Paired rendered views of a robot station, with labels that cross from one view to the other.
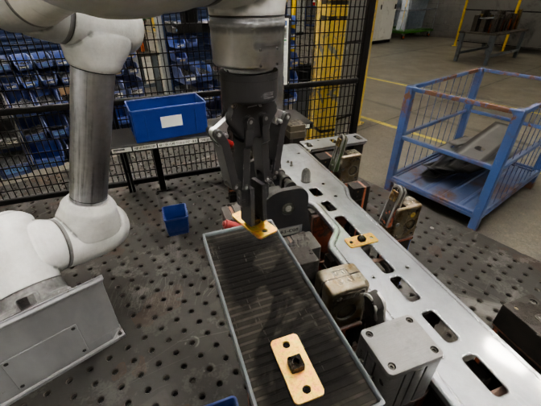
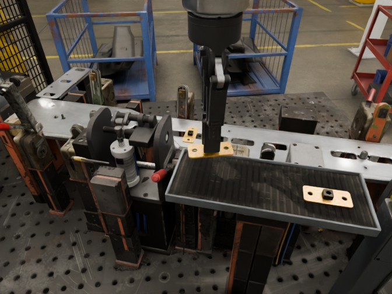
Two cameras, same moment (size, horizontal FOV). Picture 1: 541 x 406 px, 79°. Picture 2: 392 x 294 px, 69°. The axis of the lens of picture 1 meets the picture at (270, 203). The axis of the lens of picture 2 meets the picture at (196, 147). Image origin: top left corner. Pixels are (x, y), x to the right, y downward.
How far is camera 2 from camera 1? 0.46 m
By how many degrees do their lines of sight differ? 46
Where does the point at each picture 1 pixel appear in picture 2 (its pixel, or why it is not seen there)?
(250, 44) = not seen: outside the picture
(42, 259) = not seen: outside the picture
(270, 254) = (221, 167)
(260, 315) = (278, 196)
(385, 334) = (300, 158)
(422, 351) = (316, 151)
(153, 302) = not seen: outside the picture
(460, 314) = (273, 135)
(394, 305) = (251, 153)
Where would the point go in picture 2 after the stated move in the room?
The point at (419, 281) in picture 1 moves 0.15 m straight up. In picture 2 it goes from (242, 133) to (247, 93)
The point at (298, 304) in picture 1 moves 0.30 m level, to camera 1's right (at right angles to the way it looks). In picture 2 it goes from (278, 174) to (316, 107)
